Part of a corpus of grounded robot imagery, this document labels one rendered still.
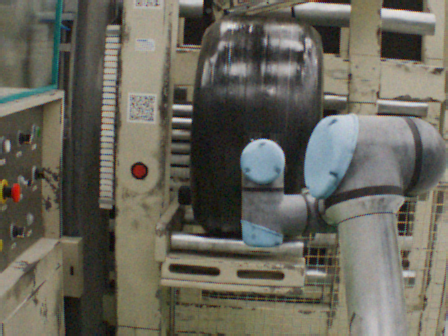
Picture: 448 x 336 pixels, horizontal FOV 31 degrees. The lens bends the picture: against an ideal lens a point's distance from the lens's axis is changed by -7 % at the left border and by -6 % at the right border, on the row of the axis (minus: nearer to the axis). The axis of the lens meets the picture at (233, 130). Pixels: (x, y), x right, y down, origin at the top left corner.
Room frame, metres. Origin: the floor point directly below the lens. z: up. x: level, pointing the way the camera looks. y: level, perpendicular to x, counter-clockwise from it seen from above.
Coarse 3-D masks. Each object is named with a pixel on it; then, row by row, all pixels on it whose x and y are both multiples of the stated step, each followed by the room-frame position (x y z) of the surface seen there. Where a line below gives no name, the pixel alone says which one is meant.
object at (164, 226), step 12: (180, 204) 2.32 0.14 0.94; (168, 216) 2.14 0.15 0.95; (180, 216) 2.33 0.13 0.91; (156, 228) 2.04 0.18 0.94; (168, 228) 2.08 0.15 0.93; (180, 228) 2.33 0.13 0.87; (156, 240) 2.04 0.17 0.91; (168, 240) 2.06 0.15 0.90; (156, 252) 2.04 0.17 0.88; (168, 252) 2.08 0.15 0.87
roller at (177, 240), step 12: (180, 240) 2.07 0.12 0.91; (192, 240) 2.07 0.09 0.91; (204, 240) 2.07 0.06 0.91; (216, 240) 2.07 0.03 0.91; (228, 240) 2.07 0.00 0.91; (240, 240) 2.07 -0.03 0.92; (288, 240) 2.07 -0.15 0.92; (300, 240) 2.07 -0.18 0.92; (228, 252) 2.07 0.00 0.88; (240, 252) 2.07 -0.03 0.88; (252, 252) 2.06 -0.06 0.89; (264, 252) 2.06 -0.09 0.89; (276, 252) 2.06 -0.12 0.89; (288, 252) 2.05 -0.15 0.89; (300, 252) 2.05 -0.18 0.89
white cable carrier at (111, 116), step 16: (112, 48) 2.18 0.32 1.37; (112, 64) 2.17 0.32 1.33; (112, 80) 2.19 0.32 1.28; (112, 96) 2.17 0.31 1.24; (112, 112) 2.17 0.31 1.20; (112, 128) 2.17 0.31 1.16; (112, 144) 2.17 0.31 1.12; (112, 160) 2.20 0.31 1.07; (112, 176) 2.17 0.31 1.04; (112, 192) 2.19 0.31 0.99
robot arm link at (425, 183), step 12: (420, 120) 1.22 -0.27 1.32; (420, 132) 1.19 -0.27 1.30; (432, 132) 1.20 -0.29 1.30; (432, 144) 1.19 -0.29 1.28; (444, 144) 1.22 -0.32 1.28; (432, 156) 1.18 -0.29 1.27; (444, 156) 1.21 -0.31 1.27; (432, 168) 1.18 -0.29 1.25; (444, 168) 1.22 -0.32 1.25; (420, 180) 1.18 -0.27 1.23; (432, 180) 1.20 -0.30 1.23; (420, 192) 1.22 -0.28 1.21; (312, 204) 1.54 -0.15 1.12; (312, 216) 1.53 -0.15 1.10; (324, 216) 1.51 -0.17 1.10; (312, 228) 1.54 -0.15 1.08; (324, 228) 1.54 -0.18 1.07; (336, 228) 1.54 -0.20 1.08
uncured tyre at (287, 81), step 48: (240, 48) 2.02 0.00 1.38; (288, 48) 2.02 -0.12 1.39; (240, 96) 1.95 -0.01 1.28; (288, 96) 1.95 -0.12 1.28; (192, 144) 1.98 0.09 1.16; (240, 144) 1.93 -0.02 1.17; (288, 144) 1.93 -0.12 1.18; (192, 192) 2.02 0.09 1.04; (240, 192) 1.96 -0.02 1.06; (288, 192) 1.95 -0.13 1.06
